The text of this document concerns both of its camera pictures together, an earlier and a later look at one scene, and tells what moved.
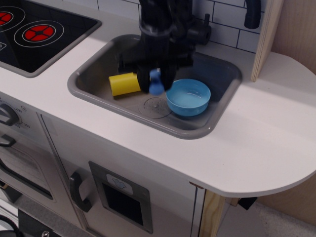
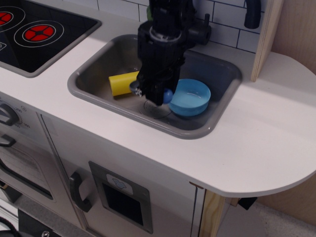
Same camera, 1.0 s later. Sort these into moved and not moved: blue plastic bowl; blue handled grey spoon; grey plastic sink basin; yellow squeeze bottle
Moved: blue handled grey spoon
Not moved: yellow squeeze bottle; grey plastic sink basin; blue plastic bowl
